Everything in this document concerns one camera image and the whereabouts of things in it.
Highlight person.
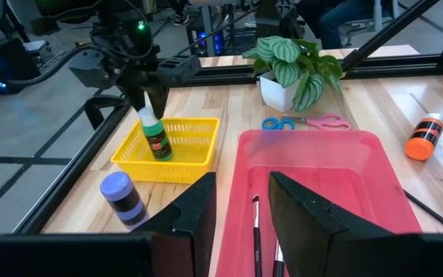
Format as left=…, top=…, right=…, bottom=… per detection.
left=167, top=0, right=191, bottom=28
left=296, top=0, right=380, bottom=50

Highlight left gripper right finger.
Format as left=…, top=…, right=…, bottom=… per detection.
left=268, top=172, right=398, bottom=277

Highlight black aluminium table frame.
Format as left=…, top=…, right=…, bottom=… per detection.
left=12, top=0, right=443, bottom=235

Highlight black-handled flat-head brush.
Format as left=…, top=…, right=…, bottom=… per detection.
left=251, top=195, right=264, bottom=277

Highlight pink-handled scissors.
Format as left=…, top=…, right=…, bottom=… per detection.
left=281, top=113, right=352, bottom=132

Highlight purple paint bottle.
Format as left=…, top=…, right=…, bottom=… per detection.
left=98, top=171, right=150, bottom=232

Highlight striped-leaf plant in white pot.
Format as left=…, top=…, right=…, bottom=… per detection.
left=241, top=35, right=346, bottom=113

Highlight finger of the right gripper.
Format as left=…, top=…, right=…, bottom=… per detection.
left=143, top=82, right=172, bottom=121
left=123, top=84, right=146, bottom=113

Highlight black arched cable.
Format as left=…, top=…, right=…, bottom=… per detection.
left=83, top=95, right=129, bottom=131

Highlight pink translucent plastic tray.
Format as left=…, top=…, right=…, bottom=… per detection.
left=215, top=129, right=423, bottom=277

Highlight black-handled brush silver ferrule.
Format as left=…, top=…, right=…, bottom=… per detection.
left=403, top=189, right=443, bottom=235

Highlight yellow mesh plastic basket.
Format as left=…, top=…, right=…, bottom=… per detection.
left=110, top=117, right=222, bottom=185

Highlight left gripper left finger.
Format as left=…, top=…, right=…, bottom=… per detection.
left=135, top=172, right=218, bottom=277

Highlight blue-handled scissors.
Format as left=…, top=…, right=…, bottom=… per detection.
left=261, top=117, right=296, bottom=132

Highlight grey office chair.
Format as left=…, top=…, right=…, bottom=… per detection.
left=338, top=0, right=398, bottom=48

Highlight green paint bottle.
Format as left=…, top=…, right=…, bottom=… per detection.
left=137, top=92, right=175, bottom=162

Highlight computer tower blue lights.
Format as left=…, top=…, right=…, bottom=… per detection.
left=185, top=17, right=232, bottom=58

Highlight black computer blue lights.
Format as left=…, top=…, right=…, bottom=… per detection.
left=0, top=36, right=42, bottom=95

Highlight orange paint bottle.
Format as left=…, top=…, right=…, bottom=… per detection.
left=404, top=112, right=443, bottom=162

